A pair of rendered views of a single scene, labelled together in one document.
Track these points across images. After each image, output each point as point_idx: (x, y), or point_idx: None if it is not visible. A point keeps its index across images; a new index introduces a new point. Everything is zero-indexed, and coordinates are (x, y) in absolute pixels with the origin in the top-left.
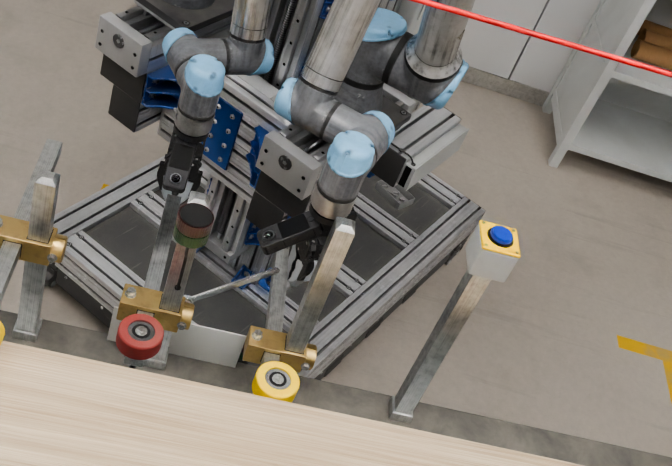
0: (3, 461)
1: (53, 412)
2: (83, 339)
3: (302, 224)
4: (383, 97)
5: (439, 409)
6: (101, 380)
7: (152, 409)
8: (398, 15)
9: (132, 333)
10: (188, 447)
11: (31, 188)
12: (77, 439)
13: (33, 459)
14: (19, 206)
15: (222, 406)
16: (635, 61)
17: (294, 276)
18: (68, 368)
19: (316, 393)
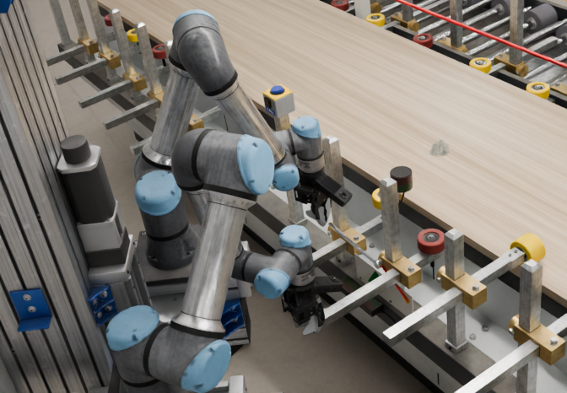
0: (544, 216)
1: (506, 224)
2: (427, 327)
3: (326, 180)
4: (139, 247)
5: (276, 215)
6: (472, 227)
7: (458, 208)
8: (139, 181)
9: (436, 238)
10: (456, 190)
11: (433, 307)
12: (504, 211)
13: (530, 212)
14: (450, 298)
15: (423, 196)
16: None
17: (328, 212)
18: (483, 238)
19: None
